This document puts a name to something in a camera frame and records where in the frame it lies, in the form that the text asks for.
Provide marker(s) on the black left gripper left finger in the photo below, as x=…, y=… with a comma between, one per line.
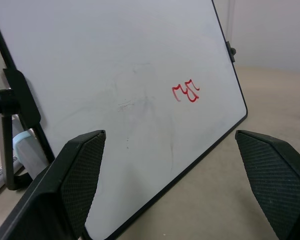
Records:
x=65, y=180

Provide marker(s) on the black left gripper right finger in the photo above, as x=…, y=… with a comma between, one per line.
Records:
x=272, y=180

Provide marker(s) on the light blue whiteboard eraser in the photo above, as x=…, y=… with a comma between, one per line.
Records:
x=27, y=155

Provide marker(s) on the white marker pen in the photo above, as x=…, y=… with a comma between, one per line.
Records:
x=0, y=175

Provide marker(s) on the black whiteboard stand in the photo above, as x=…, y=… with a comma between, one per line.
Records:
x=7, y=140

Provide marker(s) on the black-framed whiteboard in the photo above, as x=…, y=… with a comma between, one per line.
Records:
x=115, y=82

